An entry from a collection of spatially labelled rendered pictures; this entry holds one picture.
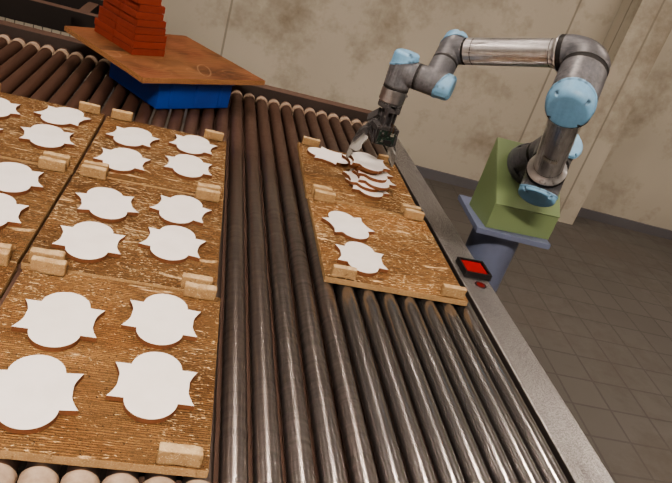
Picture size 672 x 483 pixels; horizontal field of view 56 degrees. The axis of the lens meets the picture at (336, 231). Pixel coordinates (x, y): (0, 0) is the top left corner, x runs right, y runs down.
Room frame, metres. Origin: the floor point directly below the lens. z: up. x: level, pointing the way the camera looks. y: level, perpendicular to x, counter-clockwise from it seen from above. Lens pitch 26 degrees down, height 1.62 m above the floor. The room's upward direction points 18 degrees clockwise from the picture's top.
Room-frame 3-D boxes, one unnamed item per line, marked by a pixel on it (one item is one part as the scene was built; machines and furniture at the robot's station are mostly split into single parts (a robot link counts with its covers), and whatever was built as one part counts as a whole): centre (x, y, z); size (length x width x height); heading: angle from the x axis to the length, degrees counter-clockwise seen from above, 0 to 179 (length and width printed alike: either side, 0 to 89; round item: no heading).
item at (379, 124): (1.82, -0.04, 1.14); 0.09 x 0.08 x 0.12; 20
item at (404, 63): (1.83, -0.04, 1.30); 0.09 x 0.08 x 0.11; 77
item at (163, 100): (2.13, 0.71, 0.97); 0.31 x 0.31 x 0.10; 55
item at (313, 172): (1.86, -0.01, 0.93); 0.41 x 0.35 x 0.02; 15
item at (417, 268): (1.45, -0.12, 0.93); 0.41 x 0.35 x 0.02; 16
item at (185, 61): (2.18, 0.76, 1.03); 0.50 x 0.50 x 0.02; 55
